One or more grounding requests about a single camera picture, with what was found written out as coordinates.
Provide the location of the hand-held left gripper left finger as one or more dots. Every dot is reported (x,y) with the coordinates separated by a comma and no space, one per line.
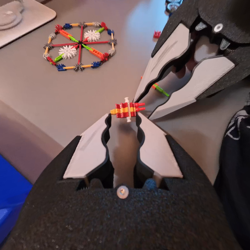
(87,154)

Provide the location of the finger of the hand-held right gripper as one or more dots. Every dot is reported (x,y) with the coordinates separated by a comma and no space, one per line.
(207,78)
(166,52)

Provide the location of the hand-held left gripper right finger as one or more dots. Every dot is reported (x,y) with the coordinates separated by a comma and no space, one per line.
(160,156)

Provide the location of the orange ladder connector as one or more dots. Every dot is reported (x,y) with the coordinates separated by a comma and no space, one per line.
(154,86)

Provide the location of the lime green rod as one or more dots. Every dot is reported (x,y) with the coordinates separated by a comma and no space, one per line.
(162,91)

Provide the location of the colourful toy car model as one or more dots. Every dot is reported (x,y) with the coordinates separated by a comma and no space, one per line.
(172,4)

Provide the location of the red yellow striped clip cluster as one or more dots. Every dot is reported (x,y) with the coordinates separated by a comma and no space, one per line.
(127,110)

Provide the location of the blue bin with toy pieces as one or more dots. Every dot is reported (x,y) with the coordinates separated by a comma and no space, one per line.
(11,195)

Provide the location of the colourful spoked wheel model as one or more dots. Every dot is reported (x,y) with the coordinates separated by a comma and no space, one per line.
(80,42)

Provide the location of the person's right hand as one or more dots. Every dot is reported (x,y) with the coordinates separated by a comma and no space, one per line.
(182,71)

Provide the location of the small blue red connector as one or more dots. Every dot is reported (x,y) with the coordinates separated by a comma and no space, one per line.
(156,34)

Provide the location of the dark printed shirt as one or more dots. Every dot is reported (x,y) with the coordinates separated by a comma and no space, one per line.
(234,166)

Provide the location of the clear round glass object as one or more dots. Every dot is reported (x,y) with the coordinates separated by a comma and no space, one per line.
(9,13)

